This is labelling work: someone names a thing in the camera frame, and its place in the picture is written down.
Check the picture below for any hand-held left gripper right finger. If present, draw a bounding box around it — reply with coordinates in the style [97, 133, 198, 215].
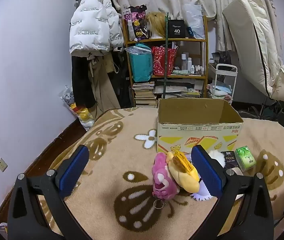
[191, 144, 275, 240]

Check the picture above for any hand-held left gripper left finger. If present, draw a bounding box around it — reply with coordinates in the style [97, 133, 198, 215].
[7, 144, 90, 240]

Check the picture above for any purple plush doll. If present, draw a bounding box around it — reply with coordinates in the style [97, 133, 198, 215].
[182, 154, 212, 202]

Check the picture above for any yellow plush toy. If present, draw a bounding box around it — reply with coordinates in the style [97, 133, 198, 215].
[166, 150, 200, 192]

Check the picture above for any black tissue pack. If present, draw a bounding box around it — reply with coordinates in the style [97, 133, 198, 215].
[221, 150, 240, 169]

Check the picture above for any printed cardboard box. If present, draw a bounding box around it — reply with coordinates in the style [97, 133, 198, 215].
[156, 98, 244, 155]

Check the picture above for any green tissue pack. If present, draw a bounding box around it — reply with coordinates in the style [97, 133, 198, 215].
[234, 146, 257, 172]

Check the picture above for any pink plush toy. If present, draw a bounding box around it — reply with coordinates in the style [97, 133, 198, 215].
[152, 152, 181, 200]

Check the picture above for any beige floral printed blanket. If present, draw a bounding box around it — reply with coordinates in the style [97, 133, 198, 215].
[39, 107, 284, 240]

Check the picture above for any plastic bag of toys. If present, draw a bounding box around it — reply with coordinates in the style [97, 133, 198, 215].
[59, 86, 96, 130]

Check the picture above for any folded blue cloth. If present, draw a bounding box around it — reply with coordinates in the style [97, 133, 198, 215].
[211, 84, 232, 98]

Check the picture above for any white trolley cart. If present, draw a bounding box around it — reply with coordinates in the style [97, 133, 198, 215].
[207, 64, 238, 105]

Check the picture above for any pile of magazines and papers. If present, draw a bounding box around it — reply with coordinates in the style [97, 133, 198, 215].
[154, 79, 205, 99]

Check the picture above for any beige hanging coat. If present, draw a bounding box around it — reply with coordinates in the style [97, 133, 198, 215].
[88, 55, 121, 115]

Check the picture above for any black hanging garment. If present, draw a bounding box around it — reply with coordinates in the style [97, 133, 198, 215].
[71, 54, 97, 108]

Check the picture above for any dark bag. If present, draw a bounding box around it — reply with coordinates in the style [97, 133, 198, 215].
[211, 51, 232, 65]

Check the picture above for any stack of books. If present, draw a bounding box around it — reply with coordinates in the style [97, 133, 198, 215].
[132, 81, 157, 108]

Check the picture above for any dark hanging garment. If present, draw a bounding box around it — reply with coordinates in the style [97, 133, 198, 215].
[112, 50, 135, 108]

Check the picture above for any cream recliner chair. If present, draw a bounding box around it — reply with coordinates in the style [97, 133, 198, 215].
[222, 0, 284, 104]

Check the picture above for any row of white toiletry bottles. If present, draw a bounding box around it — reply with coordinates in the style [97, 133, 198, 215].
[181, 52, 206, 75]

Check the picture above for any green pole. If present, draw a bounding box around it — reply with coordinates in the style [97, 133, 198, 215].
[163, 12, 170, 99]

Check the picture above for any red gift bag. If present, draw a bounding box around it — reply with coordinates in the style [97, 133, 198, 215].
[152, 45, 178, 77]

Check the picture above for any teal bag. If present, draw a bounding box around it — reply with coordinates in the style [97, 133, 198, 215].
[129, 44, 154, 82]

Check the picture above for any wooden shelf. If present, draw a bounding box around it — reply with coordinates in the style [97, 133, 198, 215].
[121, 15, 209, 108]

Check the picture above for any clear plastic bag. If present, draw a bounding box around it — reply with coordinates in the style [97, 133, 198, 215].
[182, 4, 205, 39]

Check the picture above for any white puffer jacket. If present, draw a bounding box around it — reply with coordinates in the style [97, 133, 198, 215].
[69, 0, 124, 57]

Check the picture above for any black box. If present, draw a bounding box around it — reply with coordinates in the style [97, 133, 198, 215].
[168, 19, 189, 39]

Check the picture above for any blonde wig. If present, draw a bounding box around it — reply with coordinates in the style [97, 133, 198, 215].
[145, 12, 167, 39]

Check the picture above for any purple printed bag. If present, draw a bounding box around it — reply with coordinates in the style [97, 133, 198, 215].
[124, 4, 149, 42]

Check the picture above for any dark wooden bed frame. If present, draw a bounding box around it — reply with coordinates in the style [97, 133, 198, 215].
[0, 117, 87, 230]

